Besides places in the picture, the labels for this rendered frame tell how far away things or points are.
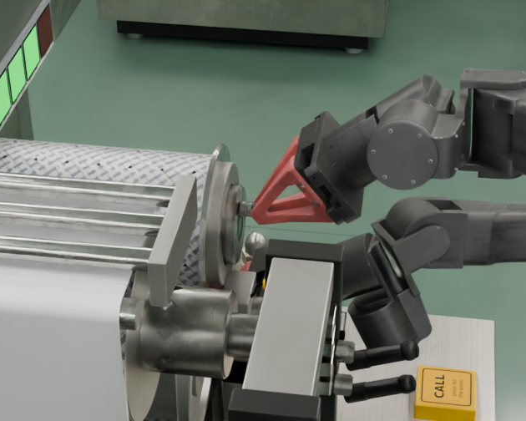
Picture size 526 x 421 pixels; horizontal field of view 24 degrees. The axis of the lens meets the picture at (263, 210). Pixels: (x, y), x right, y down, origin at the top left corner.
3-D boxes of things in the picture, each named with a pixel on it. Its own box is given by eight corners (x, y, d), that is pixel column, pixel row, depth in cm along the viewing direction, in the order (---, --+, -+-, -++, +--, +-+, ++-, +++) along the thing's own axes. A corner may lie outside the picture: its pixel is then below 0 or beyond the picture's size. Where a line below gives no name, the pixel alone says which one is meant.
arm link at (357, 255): (378, 219, 122) (371, 246, 117) (406, 276, 124) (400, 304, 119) (317, 240, 125) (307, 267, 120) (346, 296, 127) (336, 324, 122)
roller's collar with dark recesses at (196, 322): (224, 398, 87) (222, 329, 83) (142, 389, 88) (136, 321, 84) (238, 339, 92) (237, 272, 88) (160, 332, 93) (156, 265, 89)
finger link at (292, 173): (283, 215, 116) (362, 169, 112) (274, 258, 110) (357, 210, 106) (239, 164, 114) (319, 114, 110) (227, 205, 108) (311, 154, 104)
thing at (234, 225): (235, 281, 113) (231, 224, 108) (214, 279, 113) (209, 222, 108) (247, 225, 118) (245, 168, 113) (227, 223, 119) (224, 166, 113)
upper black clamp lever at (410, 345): (421, 362, 80) (415, 347, 80) (349, 376, 82) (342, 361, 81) (422, 349, 81) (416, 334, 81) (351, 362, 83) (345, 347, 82)
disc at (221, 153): (207, 335, 112) (200, 209, 103) (202, 334, 112) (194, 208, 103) (234, 234, 124) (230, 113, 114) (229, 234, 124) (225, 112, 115)
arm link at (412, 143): (526, 166, 105) (531, 69, 102) (518, 219, 95) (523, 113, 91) (389, 159, 108) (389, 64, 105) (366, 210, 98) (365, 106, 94)
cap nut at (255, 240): (269, 274, 142) (269, 243, 140) (238, 271, 143) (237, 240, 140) (273, 256, 145) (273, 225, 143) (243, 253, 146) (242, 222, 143)
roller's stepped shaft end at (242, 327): (311, 374, 86) (311, 340, 85) (227, 366, 87) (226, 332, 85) (316, 344, 89) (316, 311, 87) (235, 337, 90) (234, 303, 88)
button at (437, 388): (474, 426, 140) (476, 411, 139) (413, 419, 141) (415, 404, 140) (474, 384, 146) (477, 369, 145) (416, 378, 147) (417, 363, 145)
